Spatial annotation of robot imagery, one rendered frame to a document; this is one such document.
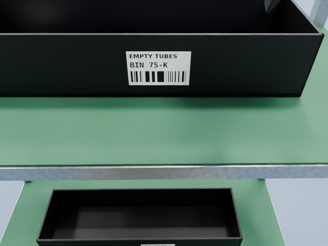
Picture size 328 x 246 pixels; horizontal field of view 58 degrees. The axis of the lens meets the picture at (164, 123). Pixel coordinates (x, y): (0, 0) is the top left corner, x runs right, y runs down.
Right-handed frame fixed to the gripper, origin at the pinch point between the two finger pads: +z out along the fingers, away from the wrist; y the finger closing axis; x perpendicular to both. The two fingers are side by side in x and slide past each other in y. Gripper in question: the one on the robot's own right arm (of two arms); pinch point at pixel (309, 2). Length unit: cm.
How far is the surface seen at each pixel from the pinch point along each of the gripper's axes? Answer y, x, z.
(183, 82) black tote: 13.0, 1.1, 16.0
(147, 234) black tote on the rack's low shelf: 22, 24, 74
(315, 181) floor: -61, -1, 128
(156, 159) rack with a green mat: 17.2, 14.4, 12.7
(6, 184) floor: 98, -1, 126
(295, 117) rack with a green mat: -4.2, 7.0, 16.7
